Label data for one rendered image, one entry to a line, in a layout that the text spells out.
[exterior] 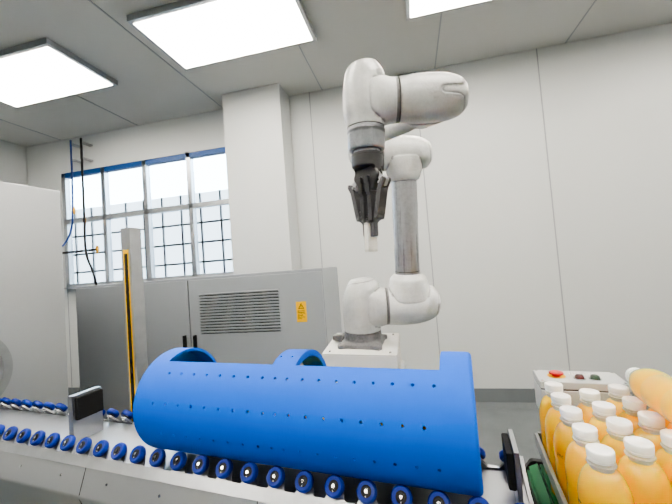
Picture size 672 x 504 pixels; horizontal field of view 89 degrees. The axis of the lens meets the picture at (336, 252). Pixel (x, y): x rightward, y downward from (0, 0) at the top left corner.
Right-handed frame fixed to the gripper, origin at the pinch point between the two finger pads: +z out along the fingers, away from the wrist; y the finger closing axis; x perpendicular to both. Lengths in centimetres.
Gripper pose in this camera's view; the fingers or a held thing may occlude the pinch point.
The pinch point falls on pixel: (370, 237)
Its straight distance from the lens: 82.3
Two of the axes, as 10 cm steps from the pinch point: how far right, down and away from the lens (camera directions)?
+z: 0.5, 10.0, 0.1
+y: -6.1, 0.2, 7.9
